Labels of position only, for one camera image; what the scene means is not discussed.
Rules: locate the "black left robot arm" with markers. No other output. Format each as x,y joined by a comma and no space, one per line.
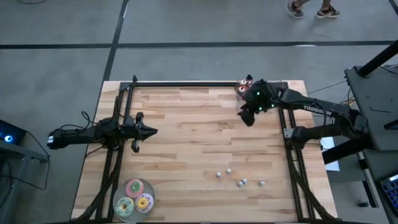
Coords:
77,135

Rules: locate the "large yellow coloring bottle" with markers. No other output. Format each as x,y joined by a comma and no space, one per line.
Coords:
243,81

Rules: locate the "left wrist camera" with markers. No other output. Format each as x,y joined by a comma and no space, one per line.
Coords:
129,122

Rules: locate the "person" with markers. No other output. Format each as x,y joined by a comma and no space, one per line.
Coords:
293,11

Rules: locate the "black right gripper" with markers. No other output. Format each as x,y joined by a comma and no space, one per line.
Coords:
253,110

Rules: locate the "black cart pole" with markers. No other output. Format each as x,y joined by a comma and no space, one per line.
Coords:
377,59

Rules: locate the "grey side table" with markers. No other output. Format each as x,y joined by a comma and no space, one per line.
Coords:
21,152

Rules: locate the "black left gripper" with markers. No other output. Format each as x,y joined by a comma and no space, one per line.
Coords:
138,133

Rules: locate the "equipment cart table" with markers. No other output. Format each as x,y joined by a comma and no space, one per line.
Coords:
373,102

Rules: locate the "black cart leg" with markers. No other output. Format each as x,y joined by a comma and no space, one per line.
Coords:
345,151

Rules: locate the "blue-lit keyboard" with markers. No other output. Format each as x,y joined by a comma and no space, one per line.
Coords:
392,189

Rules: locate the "clear plastic container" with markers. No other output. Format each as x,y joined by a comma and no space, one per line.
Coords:
241,99

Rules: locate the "large red-orange coloring bottle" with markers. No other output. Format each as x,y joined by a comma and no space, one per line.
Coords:
249,82

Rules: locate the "black aluminium rig frame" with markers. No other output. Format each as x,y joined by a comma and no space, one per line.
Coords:
186,84

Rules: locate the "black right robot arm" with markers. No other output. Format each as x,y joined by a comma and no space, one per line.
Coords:
326,109

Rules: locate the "white paper sheet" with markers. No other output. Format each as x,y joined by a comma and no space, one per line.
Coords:
331,161

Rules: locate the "yellow frosted donut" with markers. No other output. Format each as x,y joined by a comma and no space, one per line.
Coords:
149,207

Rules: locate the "green frosted donut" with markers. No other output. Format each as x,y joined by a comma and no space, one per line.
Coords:
119,210

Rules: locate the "pink frosted donut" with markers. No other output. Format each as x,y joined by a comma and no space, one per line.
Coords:
129,186

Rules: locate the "large red coloring bottle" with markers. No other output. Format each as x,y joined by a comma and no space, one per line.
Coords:
242,89

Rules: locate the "clear glass plate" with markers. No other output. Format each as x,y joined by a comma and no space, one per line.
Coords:
148,189

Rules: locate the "black computer blue light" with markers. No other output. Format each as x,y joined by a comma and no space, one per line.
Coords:
15,133

